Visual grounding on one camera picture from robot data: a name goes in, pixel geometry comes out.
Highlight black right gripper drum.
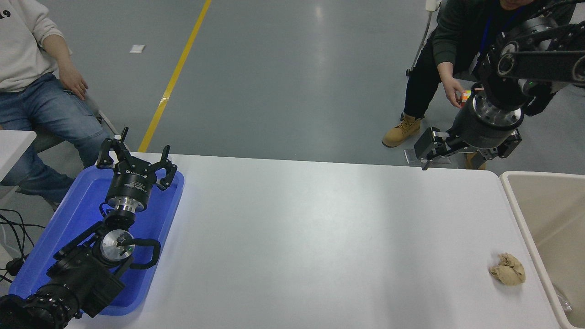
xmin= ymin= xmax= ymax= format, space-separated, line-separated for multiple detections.
xmin=450 ymin=101 xmax=524 ymax=151

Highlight grey chair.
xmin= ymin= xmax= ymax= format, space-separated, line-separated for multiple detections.
xmin=31 ymin=91 xmax=124 ymax=154

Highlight person's left hand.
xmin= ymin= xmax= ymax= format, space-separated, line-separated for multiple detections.
xmin=59 ymin=62 xmax=89 ymax=101

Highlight black power plug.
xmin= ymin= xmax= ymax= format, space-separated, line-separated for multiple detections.
xmin=5 ymin=257 xmax=26 ymax=276

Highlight tan boot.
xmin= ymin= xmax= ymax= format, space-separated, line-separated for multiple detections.
xmin=382 ymin=114 xmax=423 ymax=148
xmin=465 ymin=152 xmax=487 ymax=170

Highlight clear crumpled plastic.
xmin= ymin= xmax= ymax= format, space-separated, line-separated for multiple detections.
xmin=551 ymin=283 xmax=573 ymax=315

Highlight black floor cable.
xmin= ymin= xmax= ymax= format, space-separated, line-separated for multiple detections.
xmin=0 ymin=208 xmax=46 ymax=284

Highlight person's right hand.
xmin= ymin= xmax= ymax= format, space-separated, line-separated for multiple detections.
xmin=440 ymin=74 xmax=468 ymax=109

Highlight large pale bin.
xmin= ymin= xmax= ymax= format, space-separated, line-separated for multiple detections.
xmin=500 ymin=171 xmax=585 ymax=329

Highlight person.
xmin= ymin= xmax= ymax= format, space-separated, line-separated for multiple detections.
xmin=0 ymin=0 xmax=110 ymax=204
xmin=382 ymin=0 xmax=579 ymax=170

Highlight white side table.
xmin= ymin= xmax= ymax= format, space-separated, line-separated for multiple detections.
xmin=0 ymin=130 xmax=37 ymax=183

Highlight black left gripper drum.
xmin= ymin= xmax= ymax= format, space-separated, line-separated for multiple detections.
xmin=106 ymin=165 xmax=157 ymax=204

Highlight blue plastic tray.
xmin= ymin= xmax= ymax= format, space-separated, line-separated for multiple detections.
xmin=8 ymin=164 xmax=186 ymax=317

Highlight tan paper ball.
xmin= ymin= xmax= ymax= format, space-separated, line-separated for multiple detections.
xmin=489 ymin=253 xmax=526 ymax=286

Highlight blue lanyard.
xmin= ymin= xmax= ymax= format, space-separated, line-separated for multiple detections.
xmin=482 ymin=0 xmax=526 ymax=44

